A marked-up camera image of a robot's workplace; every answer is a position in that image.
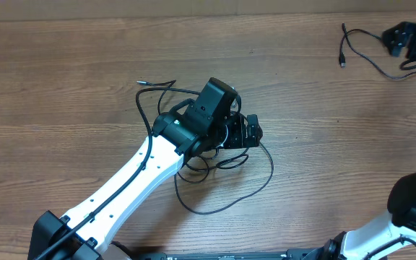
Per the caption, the black USB cable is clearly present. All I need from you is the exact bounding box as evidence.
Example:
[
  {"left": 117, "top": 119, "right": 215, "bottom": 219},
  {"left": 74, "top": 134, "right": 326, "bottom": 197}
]
[
  {"left": 173, "top": 141, "right": 275, "bottom": 216},
  {"left": 136, "top": 79, "right": 251, "bottom": 184},
  {"left": 337, "top": 22, "right": 416, "bottom": 81}
]

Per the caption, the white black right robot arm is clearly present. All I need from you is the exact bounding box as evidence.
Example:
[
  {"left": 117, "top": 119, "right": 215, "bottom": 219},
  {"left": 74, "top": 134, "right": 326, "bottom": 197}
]
[{"left": 305, "top": 22, "right": 416, "bottom": 259}]

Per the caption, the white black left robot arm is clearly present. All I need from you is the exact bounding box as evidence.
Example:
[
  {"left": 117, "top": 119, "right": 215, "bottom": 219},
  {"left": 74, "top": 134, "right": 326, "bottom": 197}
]
[{"left": 28, "top": 77, "right": 263, "bottom": 260}]

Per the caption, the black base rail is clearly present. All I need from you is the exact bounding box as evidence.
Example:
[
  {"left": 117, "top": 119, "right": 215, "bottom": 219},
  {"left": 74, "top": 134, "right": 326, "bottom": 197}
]
[{"left": 112, "top": 241, "right": 338, "bottom": 260}]

